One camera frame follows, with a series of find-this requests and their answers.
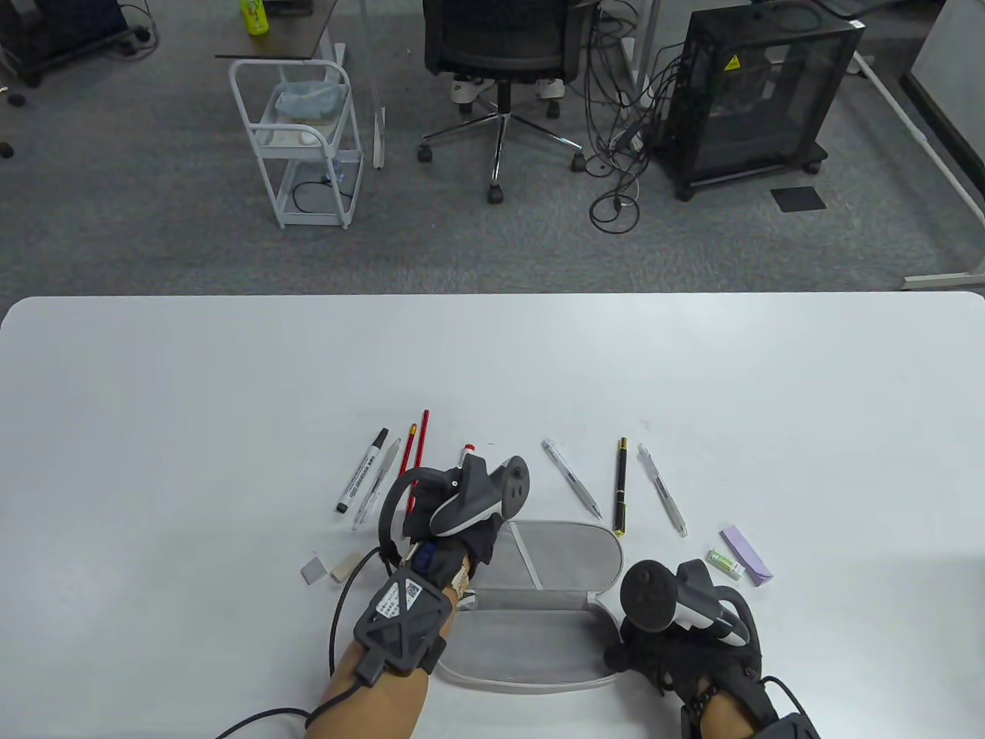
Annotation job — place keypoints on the clear plastic bag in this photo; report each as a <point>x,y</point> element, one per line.
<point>308,100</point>

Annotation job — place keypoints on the person's left hand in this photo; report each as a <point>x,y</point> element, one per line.
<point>481,543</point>

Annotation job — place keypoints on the small black device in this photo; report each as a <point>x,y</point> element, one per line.
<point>291,7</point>

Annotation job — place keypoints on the red pencil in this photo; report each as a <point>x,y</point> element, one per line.
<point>408,446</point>
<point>421,446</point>

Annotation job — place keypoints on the person's right hand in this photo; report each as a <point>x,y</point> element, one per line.
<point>669,662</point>

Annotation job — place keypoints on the black floor mat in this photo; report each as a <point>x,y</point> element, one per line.
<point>799,198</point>

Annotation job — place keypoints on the black enclosure cabinet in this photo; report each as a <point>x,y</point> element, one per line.
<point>762,92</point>

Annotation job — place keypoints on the black equipment rack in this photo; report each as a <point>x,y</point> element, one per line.
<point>54,31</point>

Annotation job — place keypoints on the person's right forearm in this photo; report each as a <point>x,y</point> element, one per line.
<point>723,725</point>

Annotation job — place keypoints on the grey left hand controller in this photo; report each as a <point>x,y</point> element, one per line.
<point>469,500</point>

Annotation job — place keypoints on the black office chair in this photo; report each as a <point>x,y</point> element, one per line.
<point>500,38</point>

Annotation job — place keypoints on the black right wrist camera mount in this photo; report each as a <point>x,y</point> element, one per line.
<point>793,727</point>

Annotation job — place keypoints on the white cartoon zippered pencil case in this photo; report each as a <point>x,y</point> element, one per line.
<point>539,554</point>

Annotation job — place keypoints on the beige eraser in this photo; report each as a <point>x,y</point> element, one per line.
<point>345,567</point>

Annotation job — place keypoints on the black-capped white marker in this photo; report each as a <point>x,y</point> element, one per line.
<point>362,471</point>

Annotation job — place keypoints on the small grey eraser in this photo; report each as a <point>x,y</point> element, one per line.
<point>312,570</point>

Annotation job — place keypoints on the white desk frame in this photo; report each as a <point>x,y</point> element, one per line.
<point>943,279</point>

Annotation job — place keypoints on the black and gold pen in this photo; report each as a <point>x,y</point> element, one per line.
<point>620,485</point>

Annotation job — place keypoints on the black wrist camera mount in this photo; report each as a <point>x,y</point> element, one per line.
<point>793,727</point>
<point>400,616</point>

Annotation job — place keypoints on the white partition panel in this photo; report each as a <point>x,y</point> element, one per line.
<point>954,54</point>

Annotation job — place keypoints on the purple sticky note pad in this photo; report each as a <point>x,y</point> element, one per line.
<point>750,558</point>

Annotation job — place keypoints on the green label lead case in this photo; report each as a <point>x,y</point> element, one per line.
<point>725,563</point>

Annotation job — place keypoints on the green bottle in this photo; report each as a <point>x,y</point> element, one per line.
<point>255,17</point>

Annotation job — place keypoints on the grey hand controller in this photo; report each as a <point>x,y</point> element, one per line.
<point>650,596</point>
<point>469,500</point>

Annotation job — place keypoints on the grey right hand controller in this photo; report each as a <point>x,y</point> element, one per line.
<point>650,596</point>

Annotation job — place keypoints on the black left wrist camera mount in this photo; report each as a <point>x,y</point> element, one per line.
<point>400,616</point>

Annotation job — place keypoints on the white desk leg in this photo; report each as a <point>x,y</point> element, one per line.
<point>645,46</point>

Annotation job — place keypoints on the white rolling cart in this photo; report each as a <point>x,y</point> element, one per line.
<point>350,196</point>

